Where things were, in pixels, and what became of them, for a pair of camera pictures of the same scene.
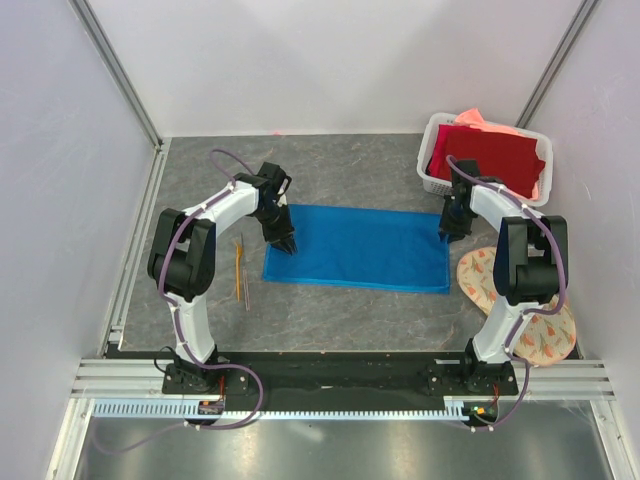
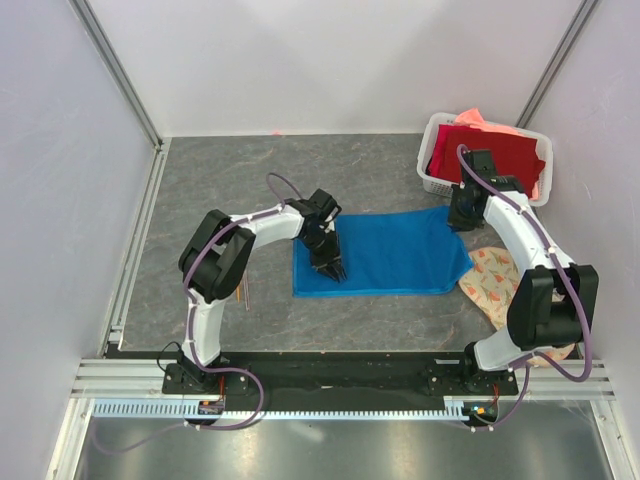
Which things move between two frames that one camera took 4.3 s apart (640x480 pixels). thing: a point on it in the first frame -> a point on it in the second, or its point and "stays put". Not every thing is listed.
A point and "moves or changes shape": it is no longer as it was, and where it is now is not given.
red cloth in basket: x=515 y=162 stays put
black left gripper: x=282 y=238 -> x=325 y=262
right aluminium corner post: x=581 y=18 stays put
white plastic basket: x=435 y=185 stays put
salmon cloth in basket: x=473 y=118 stays put
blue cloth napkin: x=382 y=248 moves or changes shape
